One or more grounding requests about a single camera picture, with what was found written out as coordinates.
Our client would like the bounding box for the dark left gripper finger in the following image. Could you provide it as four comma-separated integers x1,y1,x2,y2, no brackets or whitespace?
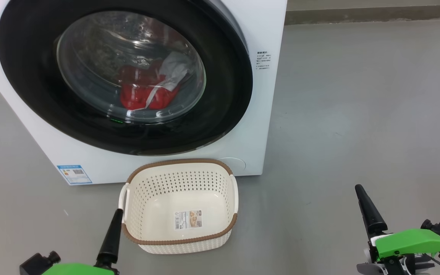
95,209,124,268

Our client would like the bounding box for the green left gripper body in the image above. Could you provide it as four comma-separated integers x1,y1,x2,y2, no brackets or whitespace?
42,263,120,275

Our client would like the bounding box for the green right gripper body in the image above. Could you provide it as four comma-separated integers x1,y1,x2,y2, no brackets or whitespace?
357,228,440,275

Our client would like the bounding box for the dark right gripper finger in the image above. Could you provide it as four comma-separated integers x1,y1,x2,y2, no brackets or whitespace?
354,184,388,235

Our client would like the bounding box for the red and white garment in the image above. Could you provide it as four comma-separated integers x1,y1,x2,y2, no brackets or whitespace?
119,52,190,111

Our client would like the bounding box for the round glass washer door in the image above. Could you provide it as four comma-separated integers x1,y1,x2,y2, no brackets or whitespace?
0,0,254,156

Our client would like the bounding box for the cream basket with brown rim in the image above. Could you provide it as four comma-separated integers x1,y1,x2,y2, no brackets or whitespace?
118,159,239,255

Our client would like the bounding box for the printed instruction label sticker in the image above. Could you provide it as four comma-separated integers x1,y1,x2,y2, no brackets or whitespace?
174,209,204,230

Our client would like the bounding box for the white front-load washing machine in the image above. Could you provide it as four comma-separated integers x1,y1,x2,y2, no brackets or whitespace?
0,0,288,186

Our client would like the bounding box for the blue energy label sticker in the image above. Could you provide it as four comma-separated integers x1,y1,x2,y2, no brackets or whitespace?
57,165,93,186

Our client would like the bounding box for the round white filter cover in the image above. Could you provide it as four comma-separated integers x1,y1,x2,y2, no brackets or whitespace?
218,157,246,173

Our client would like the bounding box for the small printed text label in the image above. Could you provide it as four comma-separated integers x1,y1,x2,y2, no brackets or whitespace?
256,51,271,71

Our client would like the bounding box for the grey skirting board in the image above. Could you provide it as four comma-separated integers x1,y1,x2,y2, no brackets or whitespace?
285,6,440,26

